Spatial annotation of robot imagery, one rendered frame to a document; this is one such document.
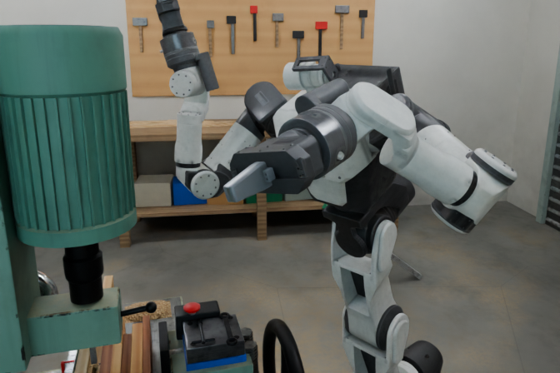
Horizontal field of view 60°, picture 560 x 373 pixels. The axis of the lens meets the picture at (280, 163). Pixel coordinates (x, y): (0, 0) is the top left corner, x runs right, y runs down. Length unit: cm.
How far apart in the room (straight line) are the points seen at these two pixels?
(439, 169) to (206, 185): 69
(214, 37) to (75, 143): 339
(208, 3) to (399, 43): 163
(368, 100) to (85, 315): 55
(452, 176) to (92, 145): 53
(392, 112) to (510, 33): 416
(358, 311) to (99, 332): 88
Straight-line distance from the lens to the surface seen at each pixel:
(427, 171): 76
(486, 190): 82
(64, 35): 70
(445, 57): 455
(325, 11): 418
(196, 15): 407
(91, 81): 71
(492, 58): 477
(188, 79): 122
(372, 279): 141
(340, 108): 67
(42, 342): 90
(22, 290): 86
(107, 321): 87
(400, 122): 71
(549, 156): 449
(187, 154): 127
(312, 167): 57
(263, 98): 131
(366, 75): 127
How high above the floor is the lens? 148
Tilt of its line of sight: 14 degrees down
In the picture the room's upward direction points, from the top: straight up
